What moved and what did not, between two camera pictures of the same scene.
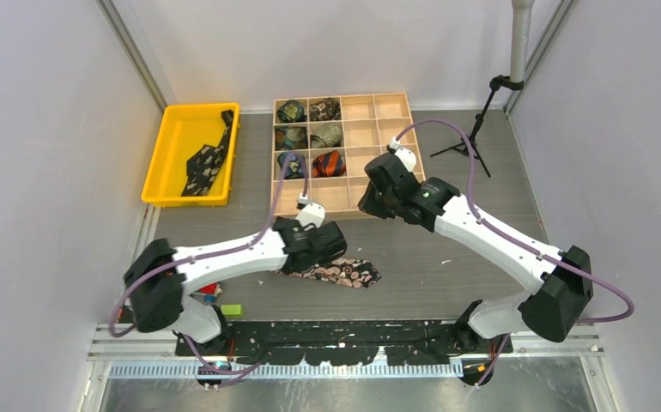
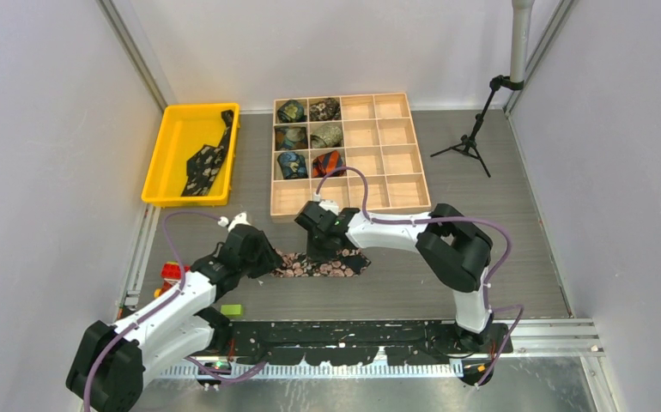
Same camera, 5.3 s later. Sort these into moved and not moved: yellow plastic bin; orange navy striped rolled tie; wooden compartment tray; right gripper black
Moved: right gripper black
Not moved: wooden compartment tray; orange navy striped rolled tie; yellow plastic bin
